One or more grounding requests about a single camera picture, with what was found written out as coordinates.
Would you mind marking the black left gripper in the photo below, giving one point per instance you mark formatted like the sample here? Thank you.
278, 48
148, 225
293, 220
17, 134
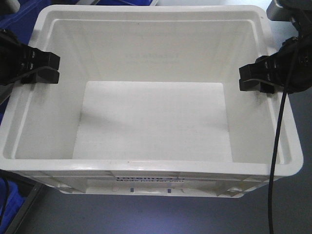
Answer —
44, 66

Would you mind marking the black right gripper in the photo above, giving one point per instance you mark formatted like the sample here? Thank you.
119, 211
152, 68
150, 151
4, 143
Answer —
294, 58

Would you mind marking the white plastic tote bin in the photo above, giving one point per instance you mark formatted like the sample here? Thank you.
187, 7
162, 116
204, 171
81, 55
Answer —
147, 103

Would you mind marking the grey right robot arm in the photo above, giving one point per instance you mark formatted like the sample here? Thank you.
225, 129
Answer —
298, 12

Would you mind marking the blue bin beside shelf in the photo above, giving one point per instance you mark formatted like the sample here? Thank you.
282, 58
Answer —
22, 23

